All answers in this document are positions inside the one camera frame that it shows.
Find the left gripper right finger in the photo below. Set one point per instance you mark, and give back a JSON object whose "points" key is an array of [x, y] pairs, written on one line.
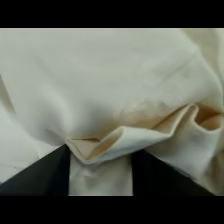
{"points": [[160, 176]]}

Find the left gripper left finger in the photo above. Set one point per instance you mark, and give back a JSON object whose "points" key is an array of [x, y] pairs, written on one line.
{"points": [[43, 176]]}

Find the cream shirt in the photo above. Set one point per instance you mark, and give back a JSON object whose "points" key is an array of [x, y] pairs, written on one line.
{"points": [[100, 83]]}

